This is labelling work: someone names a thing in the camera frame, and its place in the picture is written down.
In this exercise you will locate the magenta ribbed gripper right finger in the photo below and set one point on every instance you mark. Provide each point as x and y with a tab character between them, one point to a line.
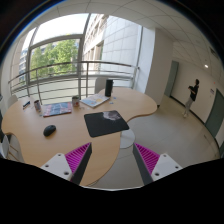
153	166

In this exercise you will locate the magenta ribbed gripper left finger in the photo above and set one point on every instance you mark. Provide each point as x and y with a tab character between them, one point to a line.
70	166

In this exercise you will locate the black computer mouse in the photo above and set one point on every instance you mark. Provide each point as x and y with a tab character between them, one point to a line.
49	130

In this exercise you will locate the black mouse pad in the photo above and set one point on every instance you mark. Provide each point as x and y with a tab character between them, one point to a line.
104	123

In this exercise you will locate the round white table base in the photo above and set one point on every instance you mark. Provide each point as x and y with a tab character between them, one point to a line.
127	139

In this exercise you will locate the colourful book on left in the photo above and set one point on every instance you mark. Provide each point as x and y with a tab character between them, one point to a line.
57	109

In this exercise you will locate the white chair at left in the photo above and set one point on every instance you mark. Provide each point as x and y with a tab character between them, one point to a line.
5	148

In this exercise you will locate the light colourful book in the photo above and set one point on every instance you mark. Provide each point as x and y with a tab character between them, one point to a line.
95	100

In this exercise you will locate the grey-green door near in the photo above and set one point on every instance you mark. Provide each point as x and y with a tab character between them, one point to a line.
216	115

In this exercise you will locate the grey-green door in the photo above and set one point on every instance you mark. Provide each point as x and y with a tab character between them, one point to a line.
216	115
171	78

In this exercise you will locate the person in black shirt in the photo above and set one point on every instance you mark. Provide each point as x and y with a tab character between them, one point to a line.
193	94

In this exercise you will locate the metal balcony railing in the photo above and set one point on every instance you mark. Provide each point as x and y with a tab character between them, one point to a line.
59	82

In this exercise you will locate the white chair behind table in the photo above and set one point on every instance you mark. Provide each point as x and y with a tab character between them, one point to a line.
100	84

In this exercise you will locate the grey-green door far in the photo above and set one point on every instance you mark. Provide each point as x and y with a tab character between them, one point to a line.
171	78

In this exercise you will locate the black cylindrical speaker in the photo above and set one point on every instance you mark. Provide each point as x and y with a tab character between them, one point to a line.
108	87

